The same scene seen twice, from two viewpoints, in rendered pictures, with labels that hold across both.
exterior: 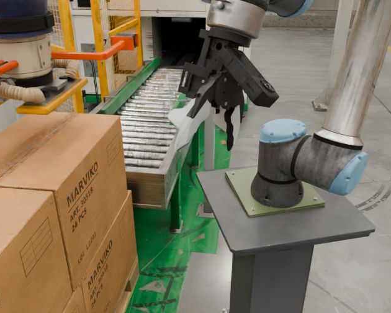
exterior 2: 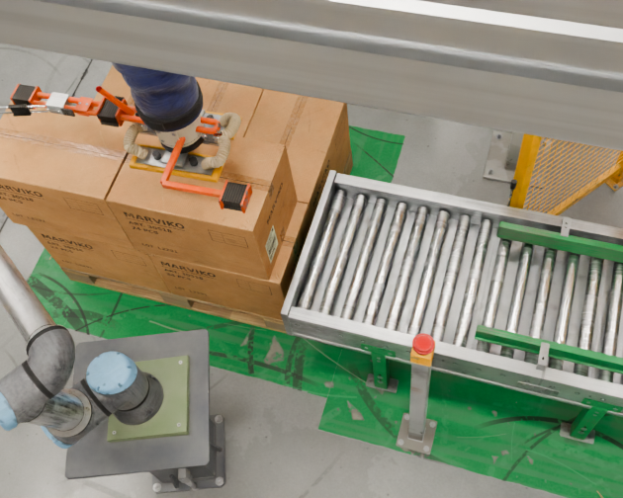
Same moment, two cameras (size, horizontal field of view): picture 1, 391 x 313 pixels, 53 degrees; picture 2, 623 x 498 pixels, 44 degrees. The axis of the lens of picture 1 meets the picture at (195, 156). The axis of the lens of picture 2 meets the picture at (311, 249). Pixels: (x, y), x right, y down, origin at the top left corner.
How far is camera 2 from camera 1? 2.99 m
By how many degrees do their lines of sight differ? 75
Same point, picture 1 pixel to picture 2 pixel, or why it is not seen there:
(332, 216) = (93, 444)
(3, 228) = (67, 181)
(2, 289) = (46, 198)
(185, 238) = (355, 392)
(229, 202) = (141, 354)
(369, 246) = not seen: outside the picture
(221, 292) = (253, 425)
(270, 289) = not seen: hidden behind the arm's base
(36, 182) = (120, 186)
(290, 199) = not seen: hidden behind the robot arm
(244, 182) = (161, 371)
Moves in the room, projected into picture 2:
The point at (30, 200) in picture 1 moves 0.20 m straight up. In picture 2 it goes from (95, 188) to (76, 157)
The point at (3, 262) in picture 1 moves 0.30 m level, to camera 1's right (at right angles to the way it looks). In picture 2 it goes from (46, 191) to (22, 258)
